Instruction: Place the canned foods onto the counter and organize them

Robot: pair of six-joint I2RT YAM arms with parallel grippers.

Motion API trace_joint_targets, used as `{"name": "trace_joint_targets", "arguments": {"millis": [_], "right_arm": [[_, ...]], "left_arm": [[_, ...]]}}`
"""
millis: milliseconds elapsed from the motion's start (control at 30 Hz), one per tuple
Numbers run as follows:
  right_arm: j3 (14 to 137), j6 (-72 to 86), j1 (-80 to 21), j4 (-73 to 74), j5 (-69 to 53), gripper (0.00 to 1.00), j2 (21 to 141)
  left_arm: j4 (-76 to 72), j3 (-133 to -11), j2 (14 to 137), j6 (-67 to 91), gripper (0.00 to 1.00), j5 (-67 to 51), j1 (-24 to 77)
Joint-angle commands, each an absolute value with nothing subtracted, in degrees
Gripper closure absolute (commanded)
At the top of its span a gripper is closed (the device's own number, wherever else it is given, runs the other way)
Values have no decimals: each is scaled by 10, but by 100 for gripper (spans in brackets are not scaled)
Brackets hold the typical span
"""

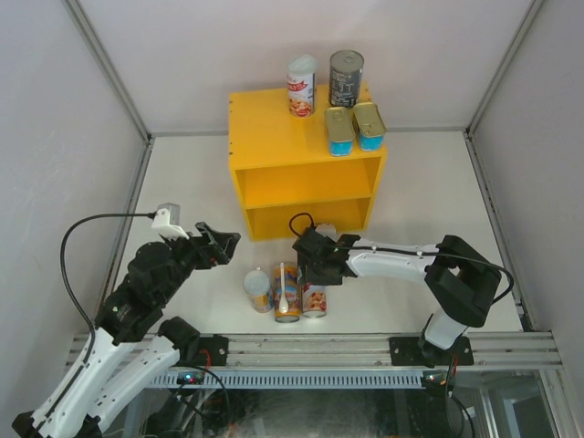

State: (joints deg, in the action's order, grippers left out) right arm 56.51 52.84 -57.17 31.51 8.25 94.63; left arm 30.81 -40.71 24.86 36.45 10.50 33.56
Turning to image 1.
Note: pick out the gold rectangular tin blue label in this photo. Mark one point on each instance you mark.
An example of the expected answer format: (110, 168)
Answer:
(370, 126)

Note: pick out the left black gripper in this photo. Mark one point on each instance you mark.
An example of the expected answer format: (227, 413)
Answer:
(219, 245)

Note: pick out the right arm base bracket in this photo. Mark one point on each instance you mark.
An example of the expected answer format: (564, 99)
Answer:
(406, 351)

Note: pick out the red white labelled can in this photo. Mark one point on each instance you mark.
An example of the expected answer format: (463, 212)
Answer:
(314, 301)

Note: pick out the white lidded pink can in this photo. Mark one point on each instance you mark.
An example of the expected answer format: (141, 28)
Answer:
(301, 77)

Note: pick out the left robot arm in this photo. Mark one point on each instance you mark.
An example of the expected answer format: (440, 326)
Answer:
(130, 341)

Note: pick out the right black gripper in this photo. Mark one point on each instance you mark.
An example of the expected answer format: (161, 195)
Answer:
(310, 277)

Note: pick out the grey slotted cable duct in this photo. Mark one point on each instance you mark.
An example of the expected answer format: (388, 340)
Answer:
(288, 379)

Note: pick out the white lidded yellow can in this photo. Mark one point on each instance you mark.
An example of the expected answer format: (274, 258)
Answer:
(257, 287)

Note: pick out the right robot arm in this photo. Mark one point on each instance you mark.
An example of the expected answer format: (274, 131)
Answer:
(463, 282)

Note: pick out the aluminium mounting rail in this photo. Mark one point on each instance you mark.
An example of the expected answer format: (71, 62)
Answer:
(491, 350)

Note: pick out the black cylindrical can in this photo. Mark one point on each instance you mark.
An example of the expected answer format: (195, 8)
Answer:
(345, 73)

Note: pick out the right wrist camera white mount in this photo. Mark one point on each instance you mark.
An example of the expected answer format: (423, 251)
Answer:
(326, 229)

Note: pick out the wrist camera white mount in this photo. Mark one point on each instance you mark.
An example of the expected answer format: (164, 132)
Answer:
(326, 229)
(166, 222)

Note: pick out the orange can with spoon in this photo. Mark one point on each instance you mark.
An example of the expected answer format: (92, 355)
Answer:
(293, 295)

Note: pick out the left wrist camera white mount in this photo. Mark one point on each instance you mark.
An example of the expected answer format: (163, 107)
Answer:
(166, 222)

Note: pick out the yellow wooden shelf cabinet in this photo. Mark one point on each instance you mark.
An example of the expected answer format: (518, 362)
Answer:
(281, 166)

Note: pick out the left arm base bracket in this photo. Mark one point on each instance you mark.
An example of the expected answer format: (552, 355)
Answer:
(212, 351)

